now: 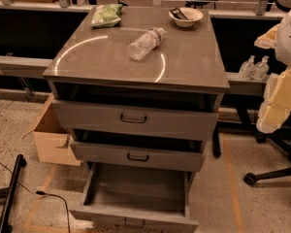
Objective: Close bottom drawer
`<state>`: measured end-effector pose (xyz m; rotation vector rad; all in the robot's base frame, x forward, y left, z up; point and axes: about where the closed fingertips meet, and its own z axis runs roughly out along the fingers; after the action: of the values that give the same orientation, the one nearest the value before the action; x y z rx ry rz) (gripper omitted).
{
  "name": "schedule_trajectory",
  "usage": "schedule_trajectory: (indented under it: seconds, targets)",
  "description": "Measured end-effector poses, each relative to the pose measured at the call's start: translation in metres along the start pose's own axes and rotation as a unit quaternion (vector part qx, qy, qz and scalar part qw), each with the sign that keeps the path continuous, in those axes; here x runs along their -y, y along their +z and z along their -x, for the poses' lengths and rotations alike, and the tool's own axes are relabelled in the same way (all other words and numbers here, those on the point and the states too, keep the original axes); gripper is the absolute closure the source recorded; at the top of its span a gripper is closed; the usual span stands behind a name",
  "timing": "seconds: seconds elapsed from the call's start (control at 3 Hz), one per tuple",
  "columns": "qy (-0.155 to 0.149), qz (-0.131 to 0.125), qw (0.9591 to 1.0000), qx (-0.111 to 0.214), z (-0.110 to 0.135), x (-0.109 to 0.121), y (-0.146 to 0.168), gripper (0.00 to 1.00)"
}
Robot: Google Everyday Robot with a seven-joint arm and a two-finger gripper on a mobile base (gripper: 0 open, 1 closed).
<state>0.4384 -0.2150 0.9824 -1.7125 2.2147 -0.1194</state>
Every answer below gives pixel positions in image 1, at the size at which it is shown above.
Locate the grey bottom drawer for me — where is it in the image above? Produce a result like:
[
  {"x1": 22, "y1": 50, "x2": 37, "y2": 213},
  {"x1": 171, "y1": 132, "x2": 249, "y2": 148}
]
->
[{"x1": 70, "y1": 163, "x2": 198, "y2": 233}]

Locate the grey drawer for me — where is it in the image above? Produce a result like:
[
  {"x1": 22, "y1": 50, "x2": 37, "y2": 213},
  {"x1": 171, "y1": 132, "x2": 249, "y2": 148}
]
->
[
  {"x1": 70, "y1": 163, "x2": 198, "y2": 233},
  {"x1": 70, "y1": 141, "x2": 205, "y2": 172},
  {"x1": 51, "y1": 99, "x2": 217, "y2": 141}
]

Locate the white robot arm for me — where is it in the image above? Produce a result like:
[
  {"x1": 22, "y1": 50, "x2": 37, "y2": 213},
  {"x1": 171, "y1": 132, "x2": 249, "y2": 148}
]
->
[{"x1": 254, "y1": 10, "x2": 291, "y2": 133}]

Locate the grey drawer cabinet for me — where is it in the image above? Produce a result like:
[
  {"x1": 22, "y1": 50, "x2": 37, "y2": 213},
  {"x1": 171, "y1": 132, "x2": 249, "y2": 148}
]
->
[{"x1": 44, "y1": 7, "x2": 229, "y2": 172}]

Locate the grey middle drawer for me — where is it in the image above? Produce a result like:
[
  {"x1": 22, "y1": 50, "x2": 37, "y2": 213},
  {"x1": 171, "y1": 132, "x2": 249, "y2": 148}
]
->
[{"x1": 70, "y1": 141, "x2": 205, "y2": 172}]

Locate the grey top drawer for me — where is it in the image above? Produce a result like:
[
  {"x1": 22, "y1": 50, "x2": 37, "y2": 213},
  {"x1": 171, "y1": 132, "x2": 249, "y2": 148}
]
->
[{"x1": 51, "y1": 99, "x2": 217, "y2": 141}]

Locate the black office chair base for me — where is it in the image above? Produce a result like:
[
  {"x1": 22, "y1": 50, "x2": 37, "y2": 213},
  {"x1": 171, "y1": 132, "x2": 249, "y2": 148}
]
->
[{"x1": 242, "y1": 114, "x2": 291, "y2": 186}]

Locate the left sanitizer pump bottle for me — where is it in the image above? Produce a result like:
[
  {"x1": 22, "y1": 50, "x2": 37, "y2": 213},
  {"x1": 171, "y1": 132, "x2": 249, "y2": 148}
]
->
[{"x1": 239, "y1": 55, "x2": 255, "y2": 80}]

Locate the white bowl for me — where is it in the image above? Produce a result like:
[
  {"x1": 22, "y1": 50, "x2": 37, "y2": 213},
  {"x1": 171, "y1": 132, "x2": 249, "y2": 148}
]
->
[{"x1": 169, "y1": 7, "x2": 203, "y2": 28}]

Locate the dark object in bowl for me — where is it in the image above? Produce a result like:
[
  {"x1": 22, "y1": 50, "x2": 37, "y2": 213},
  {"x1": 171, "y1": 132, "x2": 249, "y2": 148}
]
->
[{"x1": 171, "y1": 8, "x2": 188, "y2": 20}]

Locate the clear plastic water bottle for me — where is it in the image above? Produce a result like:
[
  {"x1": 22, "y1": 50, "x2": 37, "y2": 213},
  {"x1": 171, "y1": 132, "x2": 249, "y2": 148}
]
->
[{"x1": 128, "y1": 27, "x2": 165, "y2": 61}]

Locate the green snack bag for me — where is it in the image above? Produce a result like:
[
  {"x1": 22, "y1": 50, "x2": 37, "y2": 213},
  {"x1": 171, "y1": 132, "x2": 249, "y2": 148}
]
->
[{"x1": 90, "y1": 4, "x2": 122, "y2": 28}]

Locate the cardboard box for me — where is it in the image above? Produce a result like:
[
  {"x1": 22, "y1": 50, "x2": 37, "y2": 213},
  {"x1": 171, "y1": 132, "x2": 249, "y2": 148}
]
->
[{"x1": 24, "y1": 94, "x2": 81, "y2": 166}]

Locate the black stand leg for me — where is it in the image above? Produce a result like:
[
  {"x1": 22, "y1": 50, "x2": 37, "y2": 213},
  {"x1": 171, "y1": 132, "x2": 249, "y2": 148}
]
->
[{"x1": 0, "y1": 154, "x2": 26, "y2": 233}]

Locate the black floor cable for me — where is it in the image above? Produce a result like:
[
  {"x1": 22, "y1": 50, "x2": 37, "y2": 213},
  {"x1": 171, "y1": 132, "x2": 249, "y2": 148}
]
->
[{"x1": 0, "y1": 153, "x2": 72, "y2": 233}]

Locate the grey metal shelf rail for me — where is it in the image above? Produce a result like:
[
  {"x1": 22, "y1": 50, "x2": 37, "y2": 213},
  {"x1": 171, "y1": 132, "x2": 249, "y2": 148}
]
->
[{"x1": 0, "y1": 56, "x2": 52, "y2": 79}]

